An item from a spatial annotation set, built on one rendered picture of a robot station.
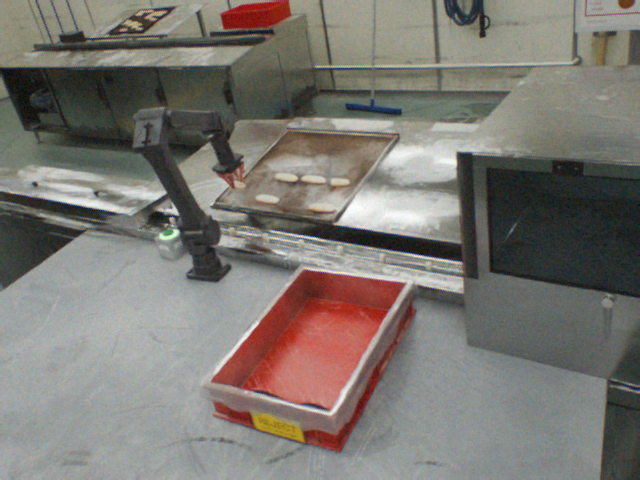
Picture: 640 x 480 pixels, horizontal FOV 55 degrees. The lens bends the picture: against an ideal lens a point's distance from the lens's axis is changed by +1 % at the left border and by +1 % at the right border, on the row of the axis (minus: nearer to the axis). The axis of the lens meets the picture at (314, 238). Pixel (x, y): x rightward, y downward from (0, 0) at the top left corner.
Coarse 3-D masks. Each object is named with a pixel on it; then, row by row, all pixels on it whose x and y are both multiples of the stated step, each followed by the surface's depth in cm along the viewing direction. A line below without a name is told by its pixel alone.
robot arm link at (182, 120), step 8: (168, 112) 158; (176, 112) 161; (184, 112) 173; (192, 112) 178; (200, 112) 184; (208, 112) 189; (216, 112) 193; (168, 120) 158; (176, 120) 161; (184, 120) 172; (192, 120) 177; (200, 120) 183; (208, 120) 188; (216, 120) 193; (176, 128) 168; (184, 128) 174; (192, 128) 179; (200, 128) 184; (208, 128) 189; (216, 128) 194
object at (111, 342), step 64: (64, 256) 216; (128, 256) 208; (0, 320) 186; (64, 320) 180; (128, 320) 174; (192, 320) 168; (448, 320) 149; (0, 384) 158; (64, 384) 154; (128, 384) 149; (192, 384) 145; (384, 384) 134; (448, 384) 131; (512, 384) 128; (576, 384) 125; (0, 448) 138; (64, 448) 135; (128, 448) 131; (192, 448) 128; (256, 448) 125; (320, 448) 122; (384, 448) 119; (448, 448) 117; (512, 448) 114; (576, 448) 112
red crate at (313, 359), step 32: (320, 320) 157; (352, 320) 155; (288, 352) 149; (320, 352) 147; (352, 352) 145; (256, 384) 141; (288, 384) 139; (320, 384) 137; (224, 416) 132; (352, 416) 125
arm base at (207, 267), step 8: (192, 256) 184; (200, 256) 182; (208, 256) 183; (216, 256) 187; (192, 264) 186; (200, 264) 183; (208, 264) 183; (216, 264) 185; (224, 264) 189; (192, 272) 188; (200, 272) 184; (208, 272) 184; (216, 272) 185; (224, 272) 186; (200, 280) 186; (208, 280) 184; (216, 280) 183
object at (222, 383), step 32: (288, 288) 156; (320, 288) 163; (352, 288) 158; (384, 288) 153; (416, 288) 150; (256, 320) 145; (288, 320) 157; (384, 320) 137; (256, 352) 145; (384, 352) 133; (224, 384) 134; (352, 384) 121; (288, 416) 120; (320, 416) 116
